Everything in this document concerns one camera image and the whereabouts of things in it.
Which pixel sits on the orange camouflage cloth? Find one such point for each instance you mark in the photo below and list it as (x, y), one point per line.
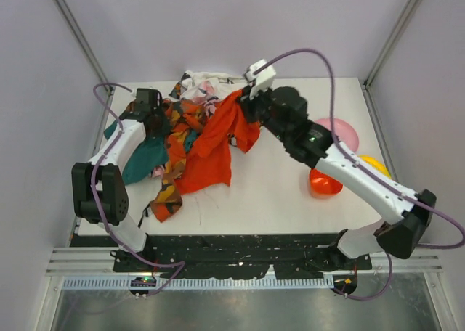
(186, 120)

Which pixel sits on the right aluminium frame post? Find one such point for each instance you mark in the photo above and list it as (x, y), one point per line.
(400, 25)

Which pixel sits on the black orange white patterned cloth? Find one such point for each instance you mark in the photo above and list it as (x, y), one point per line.
(232, 140)

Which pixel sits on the white slotted cable duct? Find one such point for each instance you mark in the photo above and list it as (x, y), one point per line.
(131, 283)

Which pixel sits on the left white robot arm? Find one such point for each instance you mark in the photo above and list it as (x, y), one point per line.
(99, 192)

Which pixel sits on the left aluminium frame post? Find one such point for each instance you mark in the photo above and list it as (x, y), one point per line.
(78, 34)

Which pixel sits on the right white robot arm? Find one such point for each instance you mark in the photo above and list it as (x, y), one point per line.
(405, 213)

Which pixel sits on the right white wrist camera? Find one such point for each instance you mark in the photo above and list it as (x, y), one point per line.
(259, 80)

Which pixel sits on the aluminium rail profile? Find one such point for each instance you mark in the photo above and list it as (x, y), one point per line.
(95, 260)

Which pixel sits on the teal cloth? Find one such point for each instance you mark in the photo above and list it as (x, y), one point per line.
(148, 155)

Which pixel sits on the yellow banana bunch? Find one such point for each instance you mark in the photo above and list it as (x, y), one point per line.
(376, 164)

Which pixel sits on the pink plate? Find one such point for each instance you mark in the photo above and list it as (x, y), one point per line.
(344, 131)

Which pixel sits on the aluminium frame post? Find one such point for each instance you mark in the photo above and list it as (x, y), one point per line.
(400, 25)
(78, 34)

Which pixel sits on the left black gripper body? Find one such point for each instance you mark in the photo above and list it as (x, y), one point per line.
(157, 117)

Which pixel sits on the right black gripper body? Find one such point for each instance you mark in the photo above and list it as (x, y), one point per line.
(252, 104)

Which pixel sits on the orange plastic bowl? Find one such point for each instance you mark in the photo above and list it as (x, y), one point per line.
(322, 186)

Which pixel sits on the white pink patterned cloth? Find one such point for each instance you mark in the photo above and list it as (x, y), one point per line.
(208, 88)

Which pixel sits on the plain orange cloth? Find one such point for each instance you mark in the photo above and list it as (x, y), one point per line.
(209, 160)

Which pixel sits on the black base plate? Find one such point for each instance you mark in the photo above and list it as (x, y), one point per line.
(291, 256)

